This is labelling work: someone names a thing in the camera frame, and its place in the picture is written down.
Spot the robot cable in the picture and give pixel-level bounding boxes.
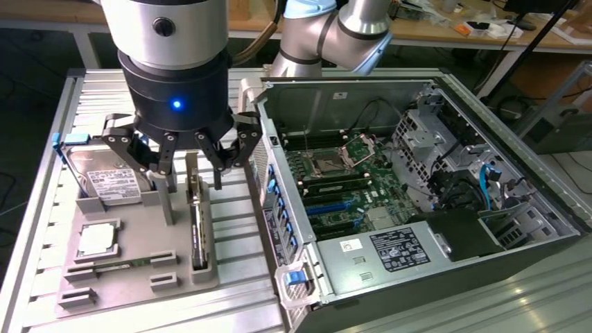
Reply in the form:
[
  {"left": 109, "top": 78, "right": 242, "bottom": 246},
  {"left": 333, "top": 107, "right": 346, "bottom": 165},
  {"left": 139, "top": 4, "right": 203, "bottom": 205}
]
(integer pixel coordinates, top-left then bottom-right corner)
[{"left": 230, "top": 13, "right": 283, "bottom": 67}]

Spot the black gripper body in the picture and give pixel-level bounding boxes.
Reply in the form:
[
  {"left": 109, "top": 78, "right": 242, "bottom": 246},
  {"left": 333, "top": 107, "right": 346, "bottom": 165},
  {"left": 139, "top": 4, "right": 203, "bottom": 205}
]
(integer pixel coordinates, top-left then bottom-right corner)
[{"left": 118, "top": 51, "right": 235, "bottom": 139}]

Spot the grey plastic parts rack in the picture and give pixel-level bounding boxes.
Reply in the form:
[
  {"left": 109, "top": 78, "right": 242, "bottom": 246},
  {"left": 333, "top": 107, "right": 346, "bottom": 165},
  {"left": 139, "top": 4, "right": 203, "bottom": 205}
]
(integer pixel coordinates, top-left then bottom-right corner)
[{"left": 54, "top": 158, "right": 222, "bottom": 319}]

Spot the green motherboard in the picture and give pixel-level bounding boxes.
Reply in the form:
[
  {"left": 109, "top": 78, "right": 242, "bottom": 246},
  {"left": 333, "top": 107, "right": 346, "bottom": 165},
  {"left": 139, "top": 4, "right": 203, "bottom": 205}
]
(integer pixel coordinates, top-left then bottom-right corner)
[{"left": 285, "top": 133, "right": 421, "bottom": 241}]

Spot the CPU socket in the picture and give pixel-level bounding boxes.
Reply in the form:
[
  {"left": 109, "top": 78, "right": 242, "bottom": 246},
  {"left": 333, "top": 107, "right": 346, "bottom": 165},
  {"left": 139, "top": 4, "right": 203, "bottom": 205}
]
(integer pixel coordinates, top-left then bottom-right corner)
[{"left": 310, "top": 149, "right": 354, "bottom": 177}]

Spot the silver chipset heatsink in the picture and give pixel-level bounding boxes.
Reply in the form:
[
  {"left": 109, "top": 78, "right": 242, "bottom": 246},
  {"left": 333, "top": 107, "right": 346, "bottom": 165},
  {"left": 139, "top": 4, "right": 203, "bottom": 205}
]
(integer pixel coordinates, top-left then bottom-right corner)
[{"left": 367, "top": 207, "right": 402, "bottom": 230}]

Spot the thin metal locking lever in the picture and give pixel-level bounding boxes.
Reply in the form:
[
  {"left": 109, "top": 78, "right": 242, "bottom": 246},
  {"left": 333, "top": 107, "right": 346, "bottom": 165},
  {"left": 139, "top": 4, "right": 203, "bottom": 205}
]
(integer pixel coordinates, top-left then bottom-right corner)
[{"left": 303, "top": 114, "right": 314, "bottom": 153}]

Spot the hard disk in blue caddy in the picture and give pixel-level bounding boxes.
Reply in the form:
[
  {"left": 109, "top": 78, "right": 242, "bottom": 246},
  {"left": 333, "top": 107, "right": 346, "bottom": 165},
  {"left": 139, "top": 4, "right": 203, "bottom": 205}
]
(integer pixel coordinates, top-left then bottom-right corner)
[{"left": 53, "top": 131, "right": 157, "bottom": 208}]

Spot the metal disk bay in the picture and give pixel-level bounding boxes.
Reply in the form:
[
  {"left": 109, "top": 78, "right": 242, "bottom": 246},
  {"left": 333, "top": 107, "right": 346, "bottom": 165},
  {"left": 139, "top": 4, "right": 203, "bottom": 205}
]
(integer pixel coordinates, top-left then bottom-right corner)
[{"left": 477, "top": 199, "right": 563, "bottom": 251}]

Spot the perforated metal drive cage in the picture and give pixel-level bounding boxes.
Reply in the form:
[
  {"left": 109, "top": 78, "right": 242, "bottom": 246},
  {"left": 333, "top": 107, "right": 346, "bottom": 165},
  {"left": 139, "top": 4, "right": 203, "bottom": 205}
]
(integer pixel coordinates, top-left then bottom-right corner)
[{"left": 391, "top": 109, "right": 465, "bottom": 181}]

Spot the metal socket cover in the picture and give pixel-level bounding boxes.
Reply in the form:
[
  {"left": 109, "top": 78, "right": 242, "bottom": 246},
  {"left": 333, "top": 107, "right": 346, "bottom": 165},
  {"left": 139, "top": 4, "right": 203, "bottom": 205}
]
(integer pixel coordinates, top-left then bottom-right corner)
[{"left": 341, "top": 133, "right": 379, "bottom": 167}]

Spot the black plastic shroud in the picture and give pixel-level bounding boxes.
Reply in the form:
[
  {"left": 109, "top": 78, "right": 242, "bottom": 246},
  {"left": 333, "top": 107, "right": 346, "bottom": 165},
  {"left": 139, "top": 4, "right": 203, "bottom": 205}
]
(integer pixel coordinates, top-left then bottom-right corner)
[{"left": 410, "top": 210, "right": 510, "bottom": 264}]

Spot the loose green circuit board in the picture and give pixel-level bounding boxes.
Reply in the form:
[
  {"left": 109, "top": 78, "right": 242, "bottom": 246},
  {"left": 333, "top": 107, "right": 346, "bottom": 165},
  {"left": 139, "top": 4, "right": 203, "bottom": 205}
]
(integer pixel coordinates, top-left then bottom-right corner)
[{"left": 397, "top": 0, "right": 439, "bottom": 20}]

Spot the small white box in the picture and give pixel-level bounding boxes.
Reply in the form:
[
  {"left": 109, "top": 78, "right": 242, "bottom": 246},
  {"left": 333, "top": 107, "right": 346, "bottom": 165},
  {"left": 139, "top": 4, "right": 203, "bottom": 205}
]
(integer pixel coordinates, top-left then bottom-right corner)
[{"left": 489, "top": 21, "right": 525, "bottom": 39}]

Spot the open black PC case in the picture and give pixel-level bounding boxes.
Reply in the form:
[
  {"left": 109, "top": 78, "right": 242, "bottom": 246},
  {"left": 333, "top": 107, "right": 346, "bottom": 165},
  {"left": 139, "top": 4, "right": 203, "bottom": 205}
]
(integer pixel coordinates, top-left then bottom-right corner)
[{"left": 238, "top": 67, "right": 592, "bottom": 333}]

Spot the black RAM slot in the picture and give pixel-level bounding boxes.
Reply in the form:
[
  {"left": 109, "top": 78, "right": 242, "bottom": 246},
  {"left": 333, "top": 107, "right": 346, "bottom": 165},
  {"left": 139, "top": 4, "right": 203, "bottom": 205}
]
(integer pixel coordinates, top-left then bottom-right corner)
[
  {"left": 283, "top": 142, "right": 349, "bottom": 151},
  {"left": 281, "top": 133, "right": 346, "bottom": 143},
  {"left": 281, "top": 129, "right": 345, "bottom": 138},
  {"left": 283, "top": 138, "right": 347, "bottom": 147}
]

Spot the bare green RAM stick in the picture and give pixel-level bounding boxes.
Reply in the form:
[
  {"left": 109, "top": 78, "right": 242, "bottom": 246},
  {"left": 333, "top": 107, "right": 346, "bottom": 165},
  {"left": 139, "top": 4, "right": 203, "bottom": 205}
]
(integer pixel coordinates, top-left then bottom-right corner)
[{"left": 93, "top": 257, "right": 154, "bottom": 274}]

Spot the long black expansion slot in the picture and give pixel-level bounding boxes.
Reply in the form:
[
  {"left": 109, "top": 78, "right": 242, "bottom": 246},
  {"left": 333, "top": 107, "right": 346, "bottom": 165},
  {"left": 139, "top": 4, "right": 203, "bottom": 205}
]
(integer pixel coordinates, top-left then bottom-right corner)
[{"left": 314, "top": 221, "right": 358, "bottom": 238}]

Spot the blue expansion slot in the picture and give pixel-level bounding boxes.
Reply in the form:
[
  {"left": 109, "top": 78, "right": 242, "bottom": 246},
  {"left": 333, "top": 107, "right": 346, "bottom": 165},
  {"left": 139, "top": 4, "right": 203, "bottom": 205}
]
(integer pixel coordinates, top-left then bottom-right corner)
[{"left": 305, "top": 200, "right": 357, "bottom": 216}]

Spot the black monitor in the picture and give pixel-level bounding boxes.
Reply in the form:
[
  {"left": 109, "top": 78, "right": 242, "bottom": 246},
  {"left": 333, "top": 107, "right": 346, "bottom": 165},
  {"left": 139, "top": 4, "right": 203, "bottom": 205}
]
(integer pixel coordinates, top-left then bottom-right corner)
[{"left": 502, "top": 0, "right": 579, "bottom": 17}]

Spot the black Nvidia graphics card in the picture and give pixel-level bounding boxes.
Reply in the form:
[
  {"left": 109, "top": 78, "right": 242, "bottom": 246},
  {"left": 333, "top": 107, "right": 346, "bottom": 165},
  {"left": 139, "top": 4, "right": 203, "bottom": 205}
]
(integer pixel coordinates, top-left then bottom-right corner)
[{"left": 183, "top": 148, "right": 210, "bottom": 271}]

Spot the aluminium profile frame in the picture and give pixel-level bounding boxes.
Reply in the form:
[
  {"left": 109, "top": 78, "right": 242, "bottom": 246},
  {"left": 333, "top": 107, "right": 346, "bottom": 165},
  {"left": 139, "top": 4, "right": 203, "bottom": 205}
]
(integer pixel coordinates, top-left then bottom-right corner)
[{"left": 515, "top": 60, "right": 592, "bottom": 157}]

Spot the brown cardboard box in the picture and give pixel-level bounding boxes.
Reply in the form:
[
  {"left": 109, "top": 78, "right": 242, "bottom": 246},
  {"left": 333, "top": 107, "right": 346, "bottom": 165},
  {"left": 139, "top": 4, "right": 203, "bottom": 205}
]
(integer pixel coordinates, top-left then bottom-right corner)
[{"left": 567, "top": 8, "right": 592, "bottom": 35}]

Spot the blue data wire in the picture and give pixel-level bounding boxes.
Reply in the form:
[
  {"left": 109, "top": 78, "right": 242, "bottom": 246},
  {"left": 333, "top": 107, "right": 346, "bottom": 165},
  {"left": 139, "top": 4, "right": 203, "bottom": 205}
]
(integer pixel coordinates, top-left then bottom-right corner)
[{"left": 478, "top": 162, "right": 501, "bottom": 213}]

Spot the wooden desk with white frame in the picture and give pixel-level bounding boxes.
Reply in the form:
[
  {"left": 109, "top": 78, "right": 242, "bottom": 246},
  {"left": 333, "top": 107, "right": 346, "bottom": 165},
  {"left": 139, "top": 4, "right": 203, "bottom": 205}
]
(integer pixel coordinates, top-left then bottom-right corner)
[{"left": 0, "top": 0, "right": 592, "bottom": 98}]

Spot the grey power supply unit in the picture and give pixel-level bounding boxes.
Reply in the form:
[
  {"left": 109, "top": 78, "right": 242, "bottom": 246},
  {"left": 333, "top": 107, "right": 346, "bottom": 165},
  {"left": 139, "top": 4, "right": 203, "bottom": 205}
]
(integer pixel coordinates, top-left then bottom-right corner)
[{"left": 317, "top": 221, "right": 455, "bottom": 296}]

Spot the RAM stick with white label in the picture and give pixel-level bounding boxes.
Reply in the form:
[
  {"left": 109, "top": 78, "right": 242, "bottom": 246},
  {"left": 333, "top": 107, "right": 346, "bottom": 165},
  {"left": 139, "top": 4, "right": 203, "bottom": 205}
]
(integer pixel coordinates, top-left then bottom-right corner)
[{"left": 301, "top": 174, "right": 374, "bottom": 197}]

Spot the silver CPU chip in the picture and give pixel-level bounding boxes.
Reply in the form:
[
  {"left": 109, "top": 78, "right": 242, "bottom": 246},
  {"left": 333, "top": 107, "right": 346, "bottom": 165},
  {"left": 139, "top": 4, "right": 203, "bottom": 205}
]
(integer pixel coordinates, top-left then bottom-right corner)
[{"left": 77, "top": 223, "right": 118, "bottom": 257}]

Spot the black tripod pole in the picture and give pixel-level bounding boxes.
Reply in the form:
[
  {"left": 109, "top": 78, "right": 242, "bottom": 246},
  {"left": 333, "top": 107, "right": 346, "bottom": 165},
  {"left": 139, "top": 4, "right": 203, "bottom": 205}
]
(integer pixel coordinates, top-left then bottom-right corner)
[{"left": 474, "top": 0, "right": 582, "bottom": 96}]

